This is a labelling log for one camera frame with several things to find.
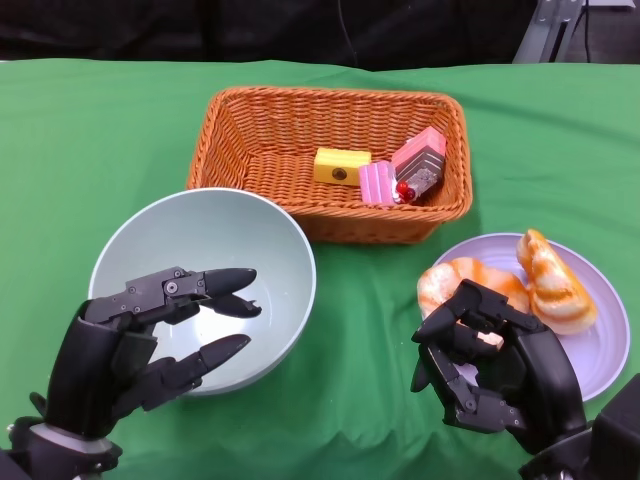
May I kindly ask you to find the white orange twisted ring bread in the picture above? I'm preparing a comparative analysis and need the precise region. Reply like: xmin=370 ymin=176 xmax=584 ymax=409
xmin=417 ymin=257 xmax=530 ymax=346

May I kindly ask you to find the black backdrop cloth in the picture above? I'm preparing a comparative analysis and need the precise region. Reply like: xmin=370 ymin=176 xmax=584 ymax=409
xmin=0 ymin=0 xmax=640 ymax=69

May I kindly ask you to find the pale green bowl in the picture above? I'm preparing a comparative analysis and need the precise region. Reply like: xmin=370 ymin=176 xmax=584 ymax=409
xmin=88 ymin=187 xmax=317 ymax=397

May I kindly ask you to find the orange bread roll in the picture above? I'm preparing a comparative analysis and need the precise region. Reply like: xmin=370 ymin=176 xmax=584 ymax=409
xmin=515 ymin=228 xmax=599 ymax=335

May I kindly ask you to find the lilac round plate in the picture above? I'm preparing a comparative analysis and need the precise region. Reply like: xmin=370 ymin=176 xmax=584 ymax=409
xmin=430 ymin=232 xmax=631 ymax=404

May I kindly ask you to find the pink cake slice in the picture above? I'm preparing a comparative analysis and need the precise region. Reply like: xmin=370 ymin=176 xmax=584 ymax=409
xmin=358 ymin=160 xmax=397 ymax=206

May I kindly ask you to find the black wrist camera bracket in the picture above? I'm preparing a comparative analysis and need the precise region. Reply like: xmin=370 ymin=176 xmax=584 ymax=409
xmin=589 ymin=374 xmax=640 ymax=480

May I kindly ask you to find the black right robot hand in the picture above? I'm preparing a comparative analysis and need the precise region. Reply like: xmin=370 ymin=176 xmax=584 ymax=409
xmin=410 ymin=278 xmax=587 ymax=454

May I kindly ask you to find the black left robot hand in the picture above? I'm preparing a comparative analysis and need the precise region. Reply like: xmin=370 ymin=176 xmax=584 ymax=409
xmin=44 ymin=267 xmax=264 ymax=441

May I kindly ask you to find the orange wicker basket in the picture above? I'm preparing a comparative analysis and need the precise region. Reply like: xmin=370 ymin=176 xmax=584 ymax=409
xmin=185 ymin=85 xmax=474 ymax=245

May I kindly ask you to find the green tablecloth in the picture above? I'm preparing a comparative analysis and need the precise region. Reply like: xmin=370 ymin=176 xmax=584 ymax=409
xmin=0 ymin=57 xmax=640 ymax=480

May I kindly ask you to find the yellow cake slice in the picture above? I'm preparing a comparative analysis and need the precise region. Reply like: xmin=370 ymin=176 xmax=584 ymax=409
xmin=313 ymin=147 xmax=372 ymax=187

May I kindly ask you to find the chocolate cherry cake slice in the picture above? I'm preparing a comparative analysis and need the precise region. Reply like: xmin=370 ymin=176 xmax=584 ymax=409
xmin=390 ymin=125 xmax=448 ymax=205

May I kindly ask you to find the grey metal stand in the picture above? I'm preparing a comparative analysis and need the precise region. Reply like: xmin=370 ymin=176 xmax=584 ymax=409
xmin=513 ymin=0 xmax=584 ymax=64

